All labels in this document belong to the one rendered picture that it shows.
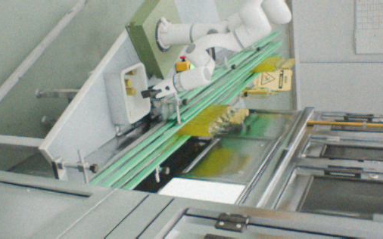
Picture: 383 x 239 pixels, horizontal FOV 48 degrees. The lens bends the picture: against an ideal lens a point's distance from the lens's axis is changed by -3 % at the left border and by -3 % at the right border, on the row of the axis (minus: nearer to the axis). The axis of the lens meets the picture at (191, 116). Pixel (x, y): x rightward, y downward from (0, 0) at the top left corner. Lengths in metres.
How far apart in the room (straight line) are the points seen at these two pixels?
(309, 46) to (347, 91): 1.02
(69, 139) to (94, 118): 0.17
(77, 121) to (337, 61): 6.51
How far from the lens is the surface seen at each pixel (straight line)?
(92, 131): 1.75
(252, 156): 1.95
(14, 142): 1.77
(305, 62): 7.93
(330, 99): 8.04
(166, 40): 1.99
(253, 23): 1.64
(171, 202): 0.96
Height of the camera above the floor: 1.85
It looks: 26 degrees down
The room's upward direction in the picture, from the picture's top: 93 degrees clockwise
